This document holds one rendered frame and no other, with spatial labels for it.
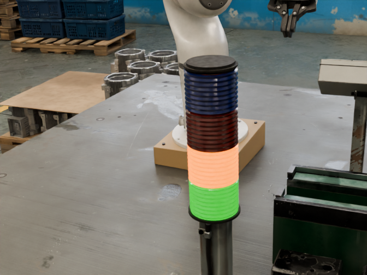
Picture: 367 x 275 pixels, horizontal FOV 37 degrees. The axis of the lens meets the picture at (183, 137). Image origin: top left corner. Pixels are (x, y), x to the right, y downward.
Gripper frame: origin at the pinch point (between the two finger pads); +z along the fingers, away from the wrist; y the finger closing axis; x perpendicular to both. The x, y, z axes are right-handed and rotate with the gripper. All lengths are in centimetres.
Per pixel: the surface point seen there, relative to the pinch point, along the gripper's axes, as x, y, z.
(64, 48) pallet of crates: 353, -325, -153
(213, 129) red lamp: -51, 6, 40
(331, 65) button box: -3.5, 10.8, 10.1
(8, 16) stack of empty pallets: 376, -436, -201
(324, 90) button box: 1.3, 9.5, 13.7
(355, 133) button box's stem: 5.7, 16.4, 20.7
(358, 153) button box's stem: 8.5, 17.4, 24.1
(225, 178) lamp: -47, 7, 44
